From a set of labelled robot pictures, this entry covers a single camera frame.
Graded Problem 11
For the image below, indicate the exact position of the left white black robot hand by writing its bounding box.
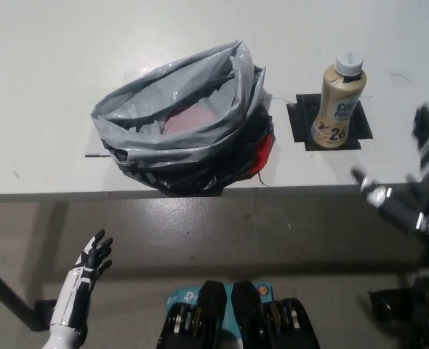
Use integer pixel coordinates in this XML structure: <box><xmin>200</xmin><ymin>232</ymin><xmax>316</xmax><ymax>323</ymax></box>
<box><xmin>50</xmin><ymin>228</ymin><xmax>113</xmax><ymax>330</ymax></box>

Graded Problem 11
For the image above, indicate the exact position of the beige protein shake bottle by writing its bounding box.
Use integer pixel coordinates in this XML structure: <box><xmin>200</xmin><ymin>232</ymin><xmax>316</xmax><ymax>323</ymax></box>
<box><xmin>310</xmin><ymin>52</ymin><xmax>365</xmax><ymax>150</ymax></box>

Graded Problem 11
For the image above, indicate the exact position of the grey plastic bag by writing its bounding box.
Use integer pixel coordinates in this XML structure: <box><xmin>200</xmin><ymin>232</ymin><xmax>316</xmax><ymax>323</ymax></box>
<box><xmin>90</xmin><ymin>39</ymin><xmax>276</xmax><ymax>196</ymax></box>

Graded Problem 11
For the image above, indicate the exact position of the black table foot plate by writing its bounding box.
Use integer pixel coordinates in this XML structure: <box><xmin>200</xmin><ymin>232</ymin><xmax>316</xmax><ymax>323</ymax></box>
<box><xmin>32</xmin><ymin>299</ymin><xmax>58</xmax><ymax>332</ymax></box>
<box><xmin>367</xmin><ymin>286</ymin><xmax>418</xmax><ymax>325</ymax></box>

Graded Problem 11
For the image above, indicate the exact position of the black table leg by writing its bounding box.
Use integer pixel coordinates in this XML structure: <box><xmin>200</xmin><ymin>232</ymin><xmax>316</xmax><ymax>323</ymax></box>
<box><xmin>0</xmin><ymin>257</ymin><xmax>39</xmax><ymax>323</ymax></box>

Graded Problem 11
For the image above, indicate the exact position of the black tape square marker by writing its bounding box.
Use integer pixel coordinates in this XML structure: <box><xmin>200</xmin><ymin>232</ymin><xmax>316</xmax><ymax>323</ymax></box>
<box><xmin>286</xmin><ymin>93</ymin><xmax>374</xmax><ymax>152</ymax></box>

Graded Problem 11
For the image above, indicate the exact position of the red fabric piece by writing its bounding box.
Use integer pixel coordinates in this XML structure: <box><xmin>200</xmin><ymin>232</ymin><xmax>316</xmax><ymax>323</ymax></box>
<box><xmin>249</xmin><ymin>133</ymin><xmax>276</xmax><ymax>182</ymax></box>

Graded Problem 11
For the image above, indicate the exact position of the pink flat item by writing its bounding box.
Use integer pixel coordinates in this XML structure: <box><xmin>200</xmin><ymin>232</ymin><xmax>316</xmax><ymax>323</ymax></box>
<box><xmin>162</xmin><ymin>103</ymin><xmax>220</xmax><ymax>136</ymax></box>

